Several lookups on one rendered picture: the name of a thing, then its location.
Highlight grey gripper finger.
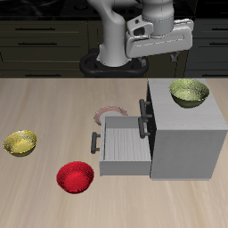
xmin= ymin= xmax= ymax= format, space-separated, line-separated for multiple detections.
xmin=169 ymin=51 xmax=181 ymax=63
xmin=137 ymin=57 xmax=148 ymax=68

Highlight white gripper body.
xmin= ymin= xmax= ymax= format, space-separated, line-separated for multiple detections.
xmin=125 ymin=18 xmax=195 ymax=60

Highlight green bowl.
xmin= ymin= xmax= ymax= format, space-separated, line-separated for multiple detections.
xmin=168 ymin=77 xmax=211 ymax=110

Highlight white cabinet drawer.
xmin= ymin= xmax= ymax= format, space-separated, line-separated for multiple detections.
xmin=98 ymin=115 xmax=153 ymax=177

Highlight white cabinet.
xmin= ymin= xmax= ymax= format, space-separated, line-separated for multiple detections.
xmin=144 ymin=77 xmax=228 ymax=182

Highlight red bowl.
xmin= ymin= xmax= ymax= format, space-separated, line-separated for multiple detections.
xmin=55 ymin=160 xmax=95 ymax=195

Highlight yellow bowl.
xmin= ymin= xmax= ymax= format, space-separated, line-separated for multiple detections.
xmin=3 ymin=129 xmax=38 ymax=158

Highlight red rimmed white plate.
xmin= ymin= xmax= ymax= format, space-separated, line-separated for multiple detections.
xmin=93 ymin=105 xmax=129 ymax=126

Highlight dark kitchen cupboards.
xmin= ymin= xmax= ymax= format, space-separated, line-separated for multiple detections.
xmin=0 ymin=0 xmax=228 ymax=79

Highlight black drawer handle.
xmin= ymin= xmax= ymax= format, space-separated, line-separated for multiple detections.
xmin=90 ymin=131 xmax=102 ymax=155
xmin=138 ymin=98 xmax=153 ymax=118
xmin=137 ymin=117 xmax=151 ymax=139

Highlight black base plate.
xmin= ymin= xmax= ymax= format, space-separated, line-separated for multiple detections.
xmin=78 ymin=48 xmax=150 ymax=78

